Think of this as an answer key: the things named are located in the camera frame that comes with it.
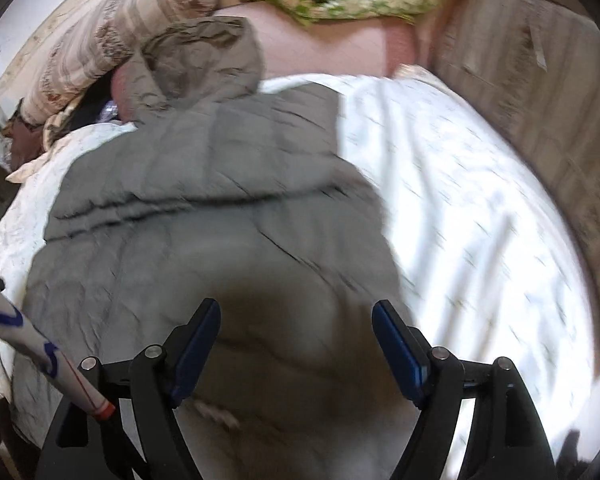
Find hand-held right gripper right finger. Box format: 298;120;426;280
371;300;561;480

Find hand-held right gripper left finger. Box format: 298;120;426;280
35;297;223;480

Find grey quilted jacket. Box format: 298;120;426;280
22;16;421;480

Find dark clothes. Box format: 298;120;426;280
67;82;118;128

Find white leaf-print bed sheet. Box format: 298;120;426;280
0;72;600;480

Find cream cloth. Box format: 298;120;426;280
5;110;81;184

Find brown cloth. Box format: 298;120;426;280
2;115;46;171

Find large striped floral cushion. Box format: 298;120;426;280
432;0;600;361

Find pink quilted mattress pad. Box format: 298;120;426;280
110;2;421;126

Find striped floral pillow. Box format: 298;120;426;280
17;0;221;128

